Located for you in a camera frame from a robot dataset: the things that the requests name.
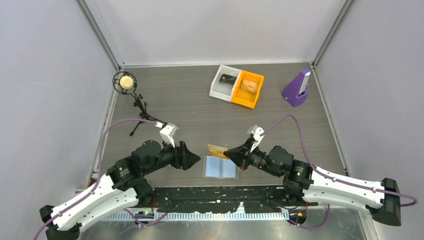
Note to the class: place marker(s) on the purple stand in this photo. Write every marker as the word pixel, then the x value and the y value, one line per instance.
pixel 291 91

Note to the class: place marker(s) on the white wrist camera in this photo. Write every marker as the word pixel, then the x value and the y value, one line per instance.
pixel 257 134
pixel 167 132

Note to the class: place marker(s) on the white plastic bin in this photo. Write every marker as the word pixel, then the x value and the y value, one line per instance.
pixel 223 92

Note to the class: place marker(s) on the perforated metal rail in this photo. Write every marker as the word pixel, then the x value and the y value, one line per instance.
pixel 239 215

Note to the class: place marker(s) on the orange plastic bin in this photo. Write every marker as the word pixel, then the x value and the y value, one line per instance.
pixel 245 98

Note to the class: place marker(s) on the orange magnetic stripe credit card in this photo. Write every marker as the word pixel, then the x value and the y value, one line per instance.
pixel 217 151

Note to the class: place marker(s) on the white device in stand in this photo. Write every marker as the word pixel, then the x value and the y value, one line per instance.
pixel 304 83

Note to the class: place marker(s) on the beige card holder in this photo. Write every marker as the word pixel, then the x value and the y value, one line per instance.
pixel 219 168

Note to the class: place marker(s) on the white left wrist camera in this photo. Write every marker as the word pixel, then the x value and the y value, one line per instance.
pixel 167 132

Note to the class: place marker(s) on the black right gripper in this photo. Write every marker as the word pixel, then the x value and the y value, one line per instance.
pixel 241 155

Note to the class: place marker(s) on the cream round microphone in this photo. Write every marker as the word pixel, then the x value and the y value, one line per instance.
pixel 126 82

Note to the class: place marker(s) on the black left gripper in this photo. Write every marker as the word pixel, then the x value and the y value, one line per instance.
pixel 186 159

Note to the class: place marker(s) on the black card in white bin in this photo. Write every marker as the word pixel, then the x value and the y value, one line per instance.
pixel 227 80

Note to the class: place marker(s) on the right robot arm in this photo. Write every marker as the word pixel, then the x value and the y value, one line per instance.
pixel 303 183

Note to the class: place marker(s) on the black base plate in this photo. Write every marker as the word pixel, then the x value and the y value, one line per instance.
pixel 223 199

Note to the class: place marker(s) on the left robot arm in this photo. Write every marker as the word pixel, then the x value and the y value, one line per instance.
pixel 122 186

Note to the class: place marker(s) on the tan card in orange bin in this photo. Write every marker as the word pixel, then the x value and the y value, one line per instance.
pixel 249 86

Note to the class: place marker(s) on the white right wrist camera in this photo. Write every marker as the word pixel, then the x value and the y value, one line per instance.
pixel 257 134

